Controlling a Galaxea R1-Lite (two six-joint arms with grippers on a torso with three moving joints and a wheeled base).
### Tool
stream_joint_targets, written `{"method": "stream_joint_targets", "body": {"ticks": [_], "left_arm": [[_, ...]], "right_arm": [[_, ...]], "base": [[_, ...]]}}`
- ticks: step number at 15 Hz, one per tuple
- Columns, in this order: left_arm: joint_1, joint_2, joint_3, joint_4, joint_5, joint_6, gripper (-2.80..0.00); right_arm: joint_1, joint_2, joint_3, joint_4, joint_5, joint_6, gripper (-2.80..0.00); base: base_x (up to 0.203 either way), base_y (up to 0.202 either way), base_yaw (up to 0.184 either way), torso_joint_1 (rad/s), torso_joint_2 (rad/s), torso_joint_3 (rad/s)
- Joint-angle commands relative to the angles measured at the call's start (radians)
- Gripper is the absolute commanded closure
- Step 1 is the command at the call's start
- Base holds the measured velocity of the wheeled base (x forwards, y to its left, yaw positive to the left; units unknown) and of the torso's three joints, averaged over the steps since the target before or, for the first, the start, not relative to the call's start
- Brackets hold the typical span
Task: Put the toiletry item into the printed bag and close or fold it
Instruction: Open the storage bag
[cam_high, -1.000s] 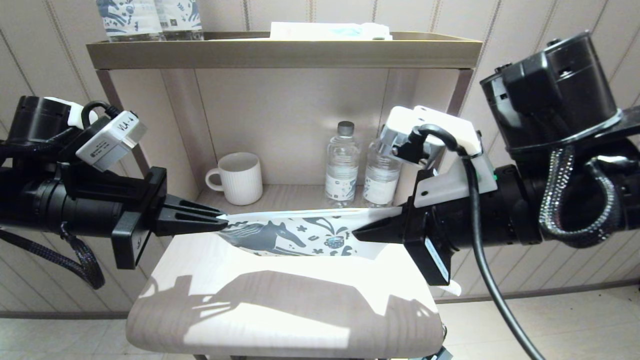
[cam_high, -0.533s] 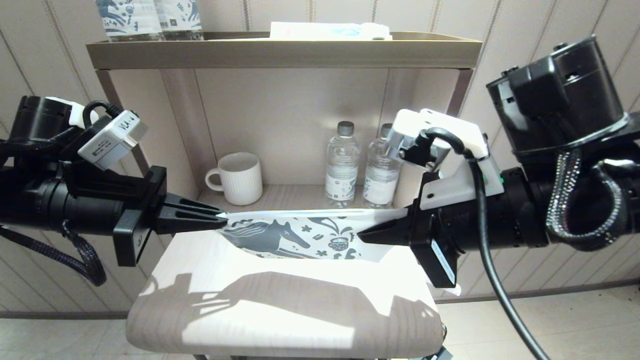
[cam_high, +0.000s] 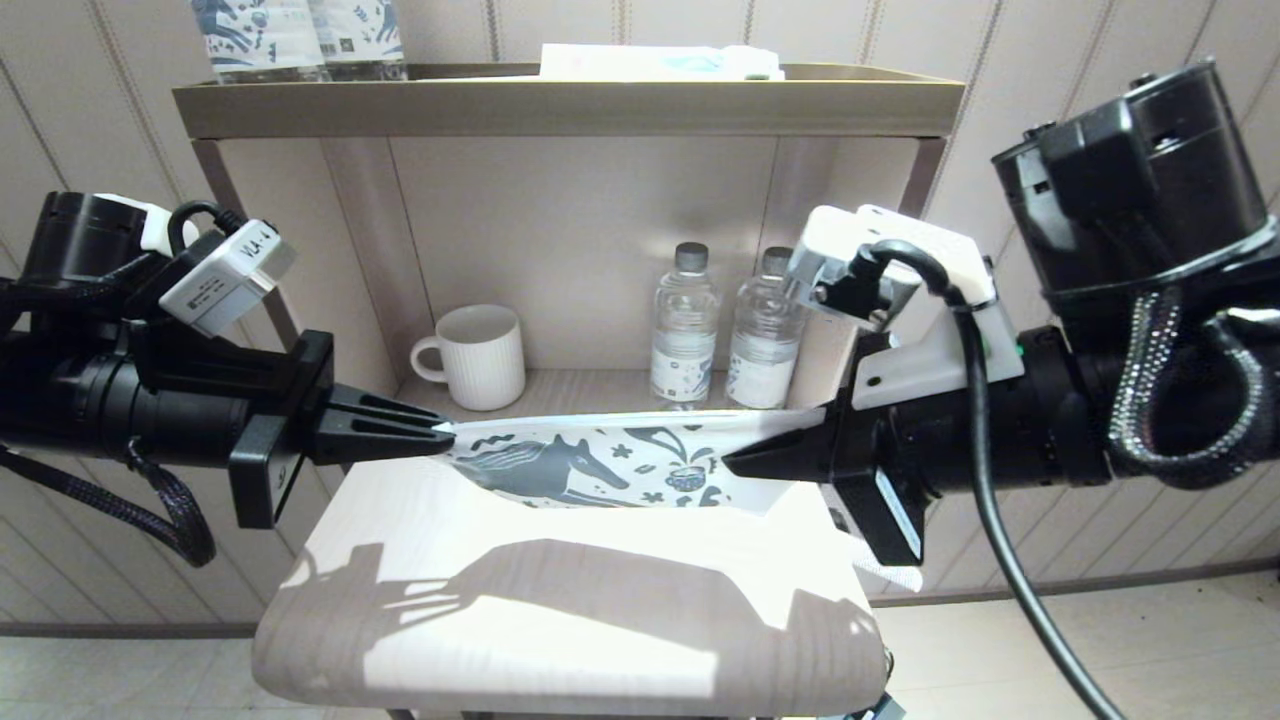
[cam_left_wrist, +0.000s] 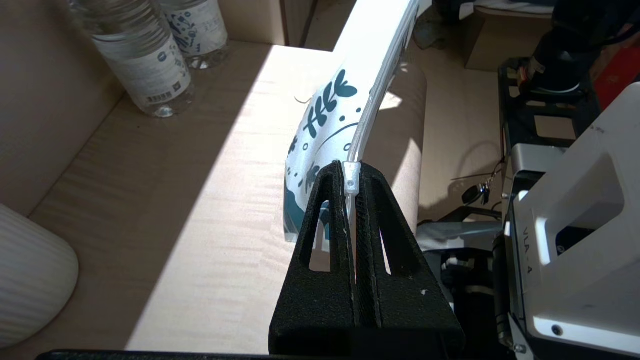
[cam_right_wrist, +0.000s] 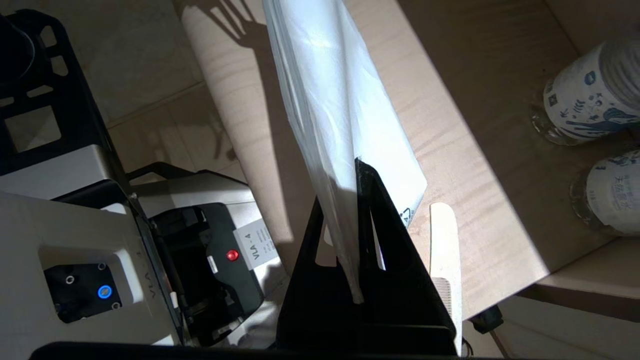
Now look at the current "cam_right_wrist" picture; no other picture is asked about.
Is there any clear water bottle black cap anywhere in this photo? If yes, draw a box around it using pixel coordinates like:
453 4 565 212
570 149 640 236
532 37 640 147

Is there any small black plug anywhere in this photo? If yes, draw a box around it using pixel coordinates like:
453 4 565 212
470 305 505 335

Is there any white plastic comb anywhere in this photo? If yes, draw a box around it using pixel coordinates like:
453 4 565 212
429 201 463 356

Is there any horse print plastic pouch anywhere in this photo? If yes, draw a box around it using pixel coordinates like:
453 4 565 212
262 0 428 305

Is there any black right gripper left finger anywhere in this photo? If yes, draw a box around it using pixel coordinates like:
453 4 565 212
277 197 366 351

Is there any beige wooden shelf unit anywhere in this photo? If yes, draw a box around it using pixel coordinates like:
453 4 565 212
172 0 640 360

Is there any grey black robot base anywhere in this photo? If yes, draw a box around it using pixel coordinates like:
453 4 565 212
0 10 291 351

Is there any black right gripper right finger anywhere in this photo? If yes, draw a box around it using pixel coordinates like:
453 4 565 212
354 159 457 353

